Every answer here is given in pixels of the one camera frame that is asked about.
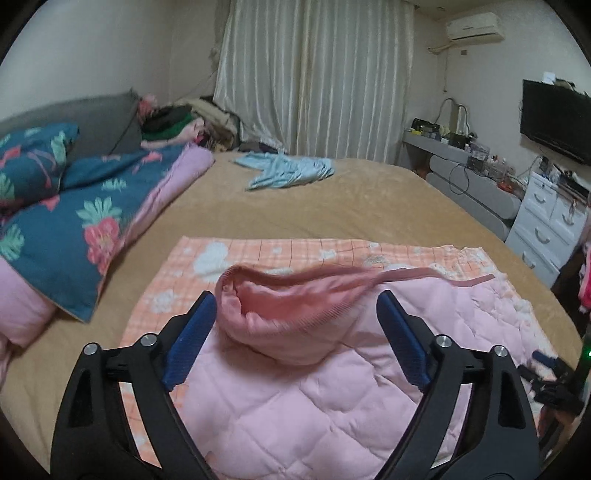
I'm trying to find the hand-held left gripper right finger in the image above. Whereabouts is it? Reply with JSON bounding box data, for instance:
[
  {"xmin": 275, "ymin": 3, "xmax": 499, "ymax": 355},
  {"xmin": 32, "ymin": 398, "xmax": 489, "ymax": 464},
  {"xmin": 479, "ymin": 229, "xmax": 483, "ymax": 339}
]
[{"xmin": 376, "ymin": 290, "xmax": 540, "ymax": 480}]

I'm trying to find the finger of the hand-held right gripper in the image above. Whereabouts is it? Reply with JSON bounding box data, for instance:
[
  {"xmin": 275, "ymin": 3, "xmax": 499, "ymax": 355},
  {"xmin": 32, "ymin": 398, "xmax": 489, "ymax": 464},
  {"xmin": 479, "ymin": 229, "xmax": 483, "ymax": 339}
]
[
  {"xmin": 531, "ymin": 351, "xmax": 572, "ymax": 378},
  {"xmin": 517, "ymin": 366, "xmax": 561, "ymax": 398}
]

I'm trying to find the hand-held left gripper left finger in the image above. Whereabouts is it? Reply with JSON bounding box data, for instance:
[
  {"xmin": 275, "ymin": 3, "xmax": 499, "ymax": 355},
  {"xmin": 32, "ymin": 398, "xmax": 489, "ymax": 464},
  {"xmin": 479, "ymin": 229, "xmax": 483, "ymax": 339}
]
[{"xmin": 50, "ymin": 291, "xmax": 218, "ymax": 480}]

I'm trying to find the pink quilted jacket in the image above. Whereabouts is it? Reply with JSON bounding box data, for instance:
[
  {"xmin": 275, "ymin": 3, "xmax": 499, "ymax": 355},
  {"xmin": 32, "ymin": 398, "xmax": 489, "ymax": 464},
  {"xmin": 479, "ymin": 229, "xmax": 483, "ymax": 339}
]
[{"xmin": 187, "ymin": 263, "xmax": 546, "ymax": 480}]

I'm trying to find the bright pink clothes heap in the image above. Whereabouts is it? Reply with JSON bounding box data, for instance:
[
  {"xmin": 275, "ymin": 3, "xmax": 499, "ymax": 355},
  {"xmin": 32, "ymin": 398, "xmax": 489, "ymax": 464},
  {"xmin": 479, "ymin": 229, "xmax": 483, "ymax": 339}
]
[{"xmin": 577, "ymin": 244, "xmax": 591, "ymax": 315}]

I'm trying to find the pile of mixed clothes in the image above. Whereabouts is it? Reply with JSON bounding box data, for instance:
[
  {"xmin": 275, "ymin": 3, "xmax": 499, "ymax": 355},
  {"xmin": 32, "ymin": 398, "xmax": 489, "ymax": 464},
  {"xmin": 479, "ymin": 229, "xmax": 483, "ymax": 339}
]
[{"xmin": 139, "ymin": 95, "xmax": 241, "ymax": 151}]

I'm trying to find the orange checked blanket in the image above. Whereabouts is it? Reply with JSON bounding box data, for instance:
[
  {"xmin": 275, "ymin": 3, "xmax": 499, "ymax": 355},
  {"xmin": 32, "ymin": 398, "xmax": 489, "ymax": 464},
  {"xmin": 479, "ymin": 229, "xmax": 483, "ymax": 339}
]
[{"xmin": 117, "ymin": 236, "xmax": 550, "ymax": 467}]

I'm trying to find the white drawer cabinet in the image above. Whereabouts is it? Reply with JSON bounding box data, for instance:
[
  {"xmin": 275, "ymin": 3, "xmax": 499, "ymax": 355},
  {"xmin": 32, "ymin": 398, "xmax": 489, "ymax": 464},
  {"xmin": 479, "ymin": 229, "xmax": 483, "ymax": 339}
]
[{"xmin": 504, "ymin": 172, "xmax": 589, "ymax": 287}]

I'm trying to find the bed with tan sheet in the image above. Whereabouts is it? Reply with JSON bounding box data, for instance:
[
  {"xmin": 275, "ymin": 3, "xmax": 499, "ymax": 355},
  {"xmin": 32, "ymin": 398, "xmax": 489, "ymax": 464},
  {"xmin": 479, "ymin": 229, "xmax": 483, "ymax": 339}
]
[{"xmin": 0, "ymin": 152, "xmax": 585, "ymax": 472}]

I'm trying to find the floral teal duvet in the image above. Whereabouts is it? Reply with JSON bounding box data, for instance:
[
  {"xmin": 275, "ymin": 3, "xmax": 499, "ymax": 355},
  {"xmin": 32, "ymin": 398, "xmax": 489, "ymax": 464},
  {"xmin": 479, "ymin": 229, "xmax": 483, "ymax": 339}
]
[{"xmin": 0, "ymin": 143, "xmax": 215, "ymax": 347}]

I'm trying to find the grey vanity desk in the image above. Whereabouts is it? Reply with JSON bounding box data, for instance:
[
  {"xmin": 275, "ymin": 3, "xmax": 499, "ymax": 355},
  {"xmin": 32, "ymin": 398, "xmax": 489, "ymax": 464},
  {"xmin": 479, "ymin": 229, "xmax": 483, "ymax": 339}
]
[{"xmin": 402, "ymin": 136, "xmax": 520, "ymax": 241}]

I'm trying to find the light blue garment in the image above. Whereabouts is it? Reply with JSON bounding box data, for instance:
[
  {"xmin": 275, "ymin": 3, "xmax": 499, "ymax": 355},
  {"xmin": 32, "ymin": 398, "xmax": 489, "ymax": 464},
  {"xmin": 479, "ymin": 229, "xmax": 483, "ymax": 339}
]
[{"xmin": 233, "ymin": 151, "xmax": 335, "ymax": 191}]

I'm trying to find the clutter of small desk items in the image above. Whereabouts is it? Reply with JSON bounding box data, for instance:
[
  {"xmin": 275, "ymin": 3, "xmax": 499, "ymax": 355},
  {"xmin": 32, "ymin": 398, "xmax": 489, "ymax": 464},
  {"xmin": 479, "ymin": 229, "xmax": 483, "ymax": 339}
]
[{"xmin": 411, "ymin": 117, "xmax": 515, "ymax": 183}]

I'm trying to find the black flat television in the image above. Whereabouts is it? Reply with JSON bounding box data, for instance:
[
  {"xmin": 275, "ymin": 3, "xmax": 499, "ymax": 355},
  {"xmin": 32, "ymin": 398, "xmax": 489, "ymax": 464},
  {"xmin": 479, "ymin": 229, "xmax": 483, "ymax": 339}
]
[{"xmin": 520, "ymin": 79, "xmax": 591, "ymax": 166}]

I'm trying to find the thin arched desk mirror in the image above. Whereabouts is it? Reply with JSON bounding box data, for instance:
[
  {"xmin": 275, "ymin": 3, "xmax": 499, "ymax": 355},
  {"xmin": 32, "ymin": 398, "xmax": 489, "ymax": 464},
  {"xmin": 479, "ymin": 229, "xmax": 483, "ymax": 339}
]
[{"xmin": 438, "ymin": 98, "xmax": 469, "ymax": 134}]

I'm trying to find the floral teal pillow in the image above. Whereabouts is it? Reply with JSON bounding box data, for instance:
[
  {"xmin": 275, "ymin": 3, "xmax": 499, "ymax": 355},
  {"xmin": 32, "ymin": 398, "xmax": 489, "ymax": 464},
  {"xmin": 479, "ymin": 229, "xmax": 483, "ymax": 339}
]
[{"xmin": 0, "ymin": 122, "xmax": 80, "ymax": 208}]

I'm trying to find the grey headboard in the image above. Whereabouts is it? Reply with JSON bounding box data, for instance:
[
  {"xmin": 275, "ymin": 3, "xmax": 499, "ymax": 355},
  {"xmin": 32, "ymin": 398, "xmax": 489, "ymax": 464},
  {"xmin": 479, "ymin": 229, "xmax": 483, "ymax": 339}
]
[{"xmin": 0, "ymin": 90, "xmax": 144, "ymax": 155}]

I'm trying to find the white pleated curtain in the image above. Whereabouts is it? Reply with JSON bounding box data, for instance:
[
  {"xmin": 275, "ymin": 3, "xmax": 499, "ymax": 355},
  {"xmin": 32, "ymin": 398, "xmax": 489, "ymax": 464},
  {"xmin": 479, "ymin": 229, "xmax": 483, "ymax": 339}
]
[{"xmin": 213, "ymin": 0, "xmax": 414, "ymax": 162}]

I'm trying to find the white air conditioner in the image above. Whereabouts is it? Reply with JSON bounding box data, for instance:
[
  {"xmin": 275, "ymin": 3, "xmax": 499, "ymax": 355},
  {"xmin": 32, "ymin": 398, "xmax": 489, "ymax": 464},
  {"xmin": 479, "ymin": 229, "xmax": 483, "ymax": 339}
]
[{"xmin": 445, "ymin": 12, "xmax": 503, "ymax": 43}]

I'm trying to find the black cable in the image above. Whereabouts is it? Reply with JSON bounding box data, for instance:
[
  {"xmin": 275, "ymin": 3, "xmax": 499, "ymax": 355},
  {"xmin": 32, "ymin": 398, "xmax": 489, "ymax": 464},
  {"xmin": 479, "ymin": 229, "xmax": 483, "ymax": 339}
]
[{"xmin": 449, "ymin": 162, "xmax": 471, "ymax": 197}]

